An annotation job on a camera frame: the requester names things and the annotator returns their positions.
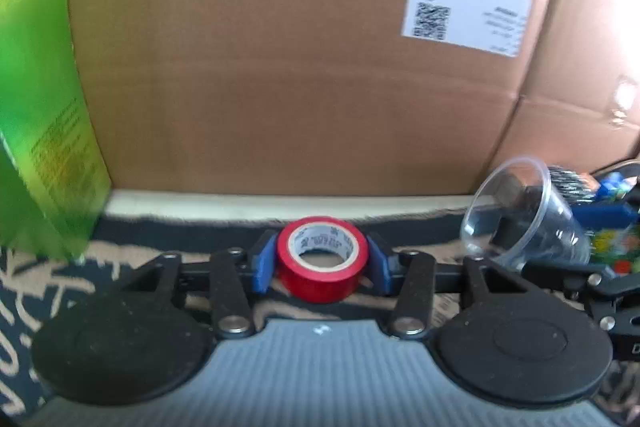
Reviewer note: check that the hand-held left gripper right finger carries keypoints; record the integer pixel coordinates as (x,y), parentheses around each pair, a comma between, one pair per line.
(380,264)

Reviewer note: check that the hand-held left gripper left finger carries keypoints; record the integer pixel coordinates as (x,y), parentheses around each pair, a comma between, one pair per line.
(262,264)

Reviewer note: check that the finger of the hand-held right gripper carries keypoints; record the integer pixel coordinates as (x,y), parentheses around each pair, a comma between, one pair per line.
(607,216)
(565,279)

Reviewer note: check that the red tape roll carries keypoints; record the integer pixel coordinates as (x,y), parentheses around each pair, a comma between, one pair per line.
(320,277)

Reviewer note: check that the clear plastic cup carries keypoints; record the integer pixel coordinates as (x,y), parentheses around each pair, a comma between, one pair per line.
(505,212)

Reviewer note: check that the blue green gum pack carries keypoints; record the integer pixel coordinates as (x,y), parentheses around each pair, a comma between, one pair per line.
(612,184)

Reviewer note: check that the colourful printed packet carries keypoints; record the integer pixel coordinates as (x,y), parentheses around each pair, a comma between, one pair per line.
(615,249)

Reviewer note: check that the steel wool scrubber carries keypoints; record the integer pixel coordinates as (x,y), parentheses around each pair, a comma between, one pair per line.
(572,184)

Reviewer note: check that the large cardboard box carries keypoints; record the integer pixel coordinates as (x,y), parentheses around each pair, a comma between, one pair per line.
(300,57)

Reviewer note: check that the black patterned mat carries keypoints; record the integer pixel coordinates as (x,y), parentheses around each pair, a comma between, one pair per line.
(50,277)

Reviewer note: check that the white shipping label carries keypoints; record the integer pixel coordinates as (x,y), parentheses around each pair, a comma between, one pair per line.
(465,7)

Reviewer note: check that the tall green box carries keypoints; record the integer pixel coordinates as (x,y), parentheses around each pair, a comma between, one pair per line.
(40,107)

